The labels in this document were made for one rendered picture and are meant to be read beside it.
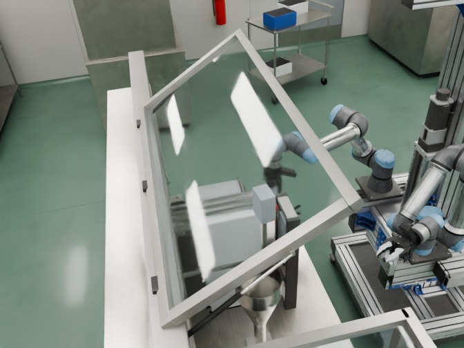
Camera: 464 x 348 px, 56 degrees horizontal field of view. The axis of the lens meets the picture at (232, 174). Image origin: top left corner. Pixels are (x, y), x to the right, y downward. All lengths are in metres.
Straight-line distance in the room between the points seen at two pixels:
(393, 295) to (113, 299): 2.01
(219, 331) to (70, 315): 1.62
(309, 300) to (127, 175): 0.98
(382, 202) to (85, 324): 2.12
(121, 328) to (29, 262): 2.52
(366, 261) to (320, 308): 1.20
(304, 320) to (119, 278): 0.86
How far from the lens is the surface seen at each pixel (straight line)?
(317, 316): 2.02
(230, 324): 1.99
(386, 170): 2.69
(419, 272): 2.59
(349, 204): 0.95
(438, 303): 3.09
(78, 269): 3.64
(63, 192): 4.42
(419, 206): 2.11
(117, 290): 1.49
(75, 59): 6.51
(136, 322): 1.40
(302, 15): 5.41
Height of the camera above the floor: 2.56
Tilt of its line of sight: 38 degrees down
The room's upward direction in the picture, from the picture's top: 4 degrees counter-clockwise
